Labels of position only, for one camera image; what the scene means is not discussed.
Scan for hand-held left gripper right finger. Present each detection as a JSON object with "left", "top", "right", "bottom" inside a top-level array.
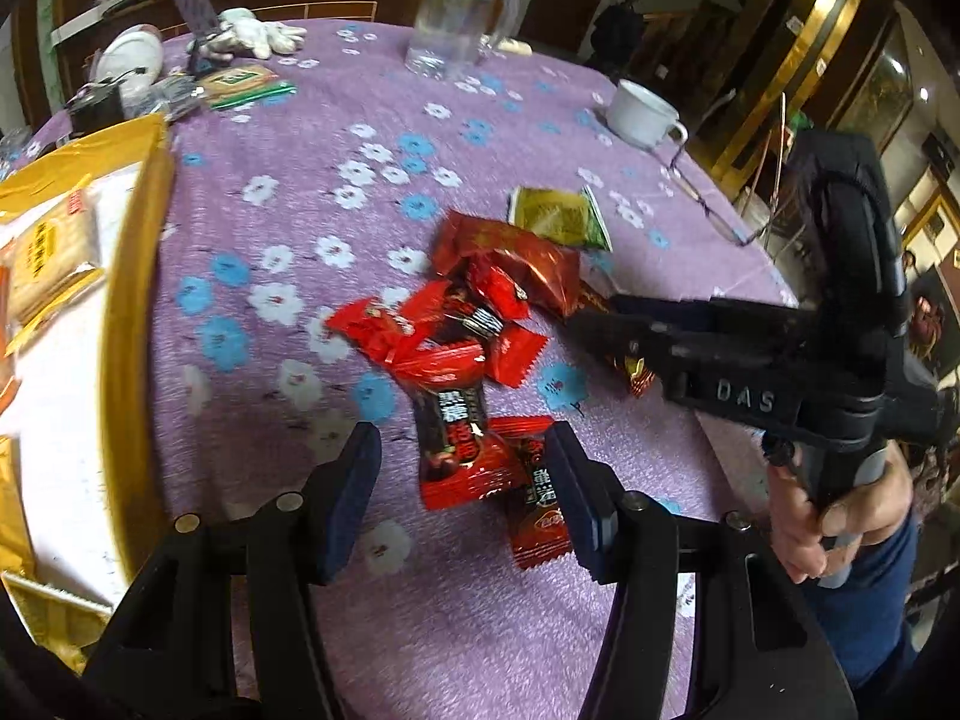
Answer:
[{"left": 544, "top": 420, "right": 856, "bottom": 720}]

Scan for person's right forearm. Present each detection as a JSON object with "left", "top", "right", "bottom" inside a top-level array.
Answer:
[{"left": 806, "top": 517, "right": 927, "bottom": 691}]

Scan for glass mug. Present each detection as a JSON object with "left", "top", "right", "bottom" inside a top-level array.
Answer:
[{"left": 405, "top": 0, "right": 522, "bottom": 82}]

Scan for person's right hand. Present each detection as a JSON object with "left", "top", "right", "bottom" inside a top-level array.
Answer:
[{"left": 765, "top": 439, "right": 916, "bottom": 586}]

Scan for eyeglasses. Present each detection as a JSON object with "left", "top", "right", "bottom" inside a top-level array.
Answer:
[{"left": 660, "top": 90, "right": 788, "bottom": 248}]

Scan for purple floral tablecloth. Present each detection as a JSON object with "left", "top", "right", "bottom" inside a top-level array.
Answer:
[{"left": 15, "top": 15, "right": 803, "bottom": 720}]

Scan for green pea packet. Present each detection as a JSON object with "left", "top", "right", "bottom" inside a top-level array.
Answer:
[{"left": 508, "top": 186, "right": 614, "bottom": 252}]

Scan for green biscuit packet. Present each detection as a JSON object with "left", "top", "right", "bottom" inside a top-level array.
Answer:
[{"left": 196, "top": 66, "right": 297, "bottom": 112}]

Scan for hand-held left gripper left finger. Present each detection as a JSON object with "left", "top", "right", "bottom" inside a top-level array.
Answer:
[{"left": 82, "top": 420, "right": 383, "bottom": 720}]

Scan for red candy dark print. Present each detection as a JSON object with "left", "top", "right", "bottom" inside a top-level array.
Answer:
[
  {"left": 390, "top": 341, "right": 530, "bottom": 511},
  {"left": 397, "top": 277, "right": 552, "bottom": 389}
]

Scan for yellow cardboard box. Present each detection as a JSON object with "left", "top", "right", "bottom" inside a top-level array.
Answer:
[{"left": 0, "top": 114, "right": 177, "bottom": 680}]

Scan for brown gold candy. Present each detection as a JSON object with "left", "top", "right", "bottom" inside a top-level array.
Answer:
[{"left": 581, "top": 281, "right": 661, "bottom": 400}]

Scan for black small case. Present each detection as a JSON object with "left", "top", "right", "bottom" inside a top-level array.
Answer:
[{"left": 66, "top": 82, "right": 128, "bottom": 137}]

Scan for yellow snack packet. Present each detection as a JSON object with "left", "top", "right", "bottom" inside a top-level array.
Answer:
[{"left": 0, "top": 570, "right": 113, "bottom": 680}]

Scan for clear plastic wrapper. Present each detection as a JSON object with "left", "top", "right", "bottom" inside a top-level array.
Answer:
[{"left": 124, "top": 75, "right": 207, "bottom": 125}]

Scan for white cup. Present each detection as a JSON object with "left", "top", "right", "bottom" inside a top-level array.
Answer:
[{"left": 606, "top": 79, "right": 689, "bottom": 151}]

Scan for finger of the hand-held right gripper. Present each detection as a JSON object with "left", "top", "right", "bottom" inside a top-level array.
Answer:
[
  {"left": 609, "top": 292, "right": 818, "bottom": 340},
  {"left": 566, "top": 311, "right": 721, "bottom": 385}
]

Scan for gold trimmed wooden cabinet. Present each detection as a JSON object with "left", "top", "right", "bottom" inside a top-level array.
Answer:
[{"left": 705, "top": 0, "right": 923, "bottom": 181}]

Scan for yellow cracker packet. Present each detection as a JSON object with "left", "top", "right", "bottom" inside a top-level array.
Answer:
[{"left": 0, "top": 187, "right": 106, "bottom": 357}]

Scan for white glove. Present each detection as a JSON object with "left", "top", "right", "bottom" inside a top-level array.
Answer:
[{"left": 191, "top": 7, "right": 308, "bottom": 65}]

